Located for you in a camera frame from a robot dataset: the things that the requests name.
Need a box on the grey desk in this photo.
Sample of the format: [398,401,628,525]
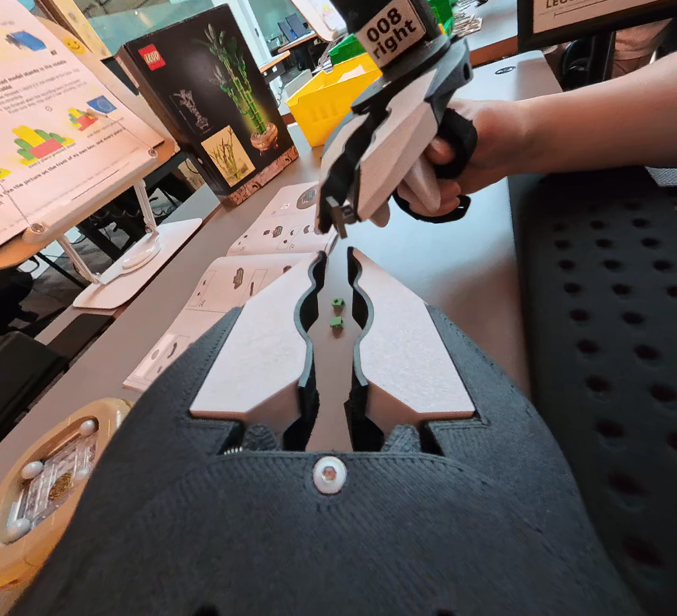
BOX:
[0,50,567,490]

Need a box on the tan round parts tray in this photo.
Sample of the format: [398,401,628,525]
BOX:
[0,398,133,601]

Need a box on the instruction sheet display stand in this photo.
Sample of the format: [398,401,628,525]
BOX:
[0,0,204,310]

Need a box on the black framed marker sign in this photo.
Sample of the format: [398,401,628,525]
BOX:
[516,0,677,93]

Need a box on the person's right hand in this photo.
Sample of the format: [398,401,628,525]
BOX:
[396,97,532,217]

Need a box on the small dark grey brick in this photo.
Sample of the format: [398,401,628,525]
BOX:
[325,197,351,239]

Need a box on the pile of printed cards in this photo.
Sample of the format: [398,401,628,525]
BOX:
[450,0,483,37]

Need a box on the person's right forearm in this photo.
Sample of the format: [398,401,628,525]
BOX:
[521,52,677,177]

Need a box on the neighbouring wood edged table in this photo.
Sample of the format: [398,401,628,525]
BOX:
[468,0,519,66]

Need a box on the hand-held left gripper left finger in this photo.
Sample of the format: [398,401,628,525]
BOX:
[189,251,329,447]

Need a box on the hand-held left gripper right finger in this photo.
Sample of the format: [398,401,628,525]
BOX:
[346,248,477,437]

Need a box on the yellow plastic bin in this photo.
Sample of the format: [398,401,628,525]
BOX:
[286,52,384,148]

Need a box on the clear bag of small parts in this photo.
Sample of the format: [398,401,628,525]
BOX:
[2,417,101,545]

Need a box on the black bulky case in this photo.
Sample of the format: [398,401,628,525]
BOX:
[0,330,69,439]

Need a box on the open instruction booklet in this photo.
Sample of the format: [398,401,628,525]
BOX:
[123,181,339,394]

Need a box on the black bamboo print set box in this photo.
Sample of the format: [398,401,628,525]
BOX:
[114,3,299,207]

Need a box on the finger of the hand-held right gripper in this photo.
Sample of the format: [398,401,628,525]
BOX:
[352,80,441,229]
[316,103,392,236]

